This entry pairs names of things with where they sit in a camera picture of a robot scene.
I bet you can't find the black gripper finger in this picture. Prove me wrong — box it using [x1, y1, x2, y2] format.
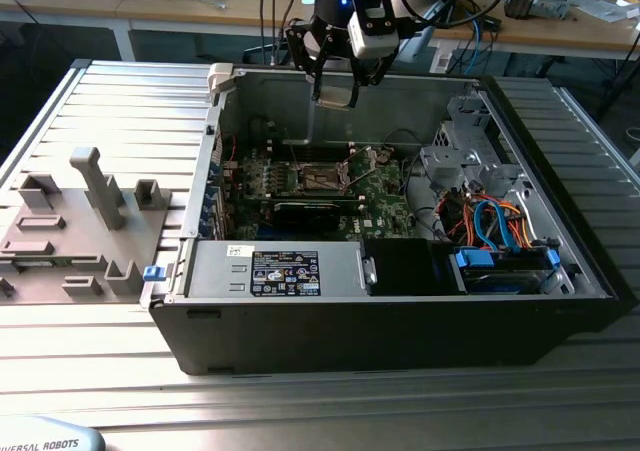
[347, 44, 397, 110]
[284, 19, 334, 103]

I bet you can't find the silver CPU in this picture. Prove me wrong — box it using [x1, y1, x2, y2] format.
[315, 84, 357, 111]

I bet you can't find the metal locking lever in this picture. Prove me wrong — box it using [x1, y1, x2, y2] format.
[282, 125, 303, 171]

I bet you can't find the beige case latch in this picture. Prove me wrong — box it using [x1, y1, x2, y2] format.
[207, 63, 236, 95]

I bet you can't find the silver metal drive cage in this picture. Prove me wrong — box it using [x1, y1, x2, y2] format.
[419, 95, 526, 192]

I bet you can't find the green motherboard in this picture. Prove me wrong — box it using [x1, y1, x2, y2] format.
[219, 143, 419, 240]

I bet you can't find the black graphics card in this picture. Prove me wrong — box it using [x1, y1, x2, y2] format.
[262, 195, 361, 232]

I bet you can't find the black plastic shroud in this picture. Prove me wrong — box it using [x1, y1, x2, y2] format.
[362, 238, 469, 297]

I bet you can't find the wooden desk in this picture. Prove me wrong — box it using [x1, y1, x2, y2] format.
[0, 0, 321, 62]
[424, 0, 640, 65]

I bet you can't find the copper heatsink cooler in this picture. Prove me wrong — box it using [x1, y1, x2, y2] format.
[503, 0, 571, 21]

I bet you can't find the hard disk in blue carrier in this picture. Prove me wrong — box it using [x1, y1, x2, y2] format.
[449, 248, 561, 295]

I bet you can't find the grey power supply unit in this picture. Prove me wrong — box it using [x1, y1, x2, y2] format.
[182, 240, 369, 300]

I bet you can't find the black PC case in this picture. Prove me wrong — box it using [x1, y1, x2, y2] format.
[149, 63, 626, 377]

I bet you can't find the grey parts rack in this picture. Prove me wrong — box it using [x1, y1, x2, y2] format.
[0, 145, 174, 305]

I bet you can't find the pale blue teach pendant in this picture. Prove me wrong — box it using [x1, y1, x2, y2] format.
[0, 415, 106, 451]

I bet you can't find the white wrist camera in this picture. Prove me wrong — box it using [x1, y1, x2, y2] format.
[348, 10, 400, 57]

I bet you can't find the red wire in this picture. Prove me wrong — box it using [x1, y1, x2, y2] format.
[219, 130, 239, 160]

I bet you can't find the blue wire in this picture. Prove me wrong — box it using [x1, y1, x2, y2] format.
[472, 198, 521, 255]

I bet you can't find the orange wire bundle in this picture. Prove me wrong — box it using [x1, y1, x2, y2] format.
[444, 195, 536, 250]

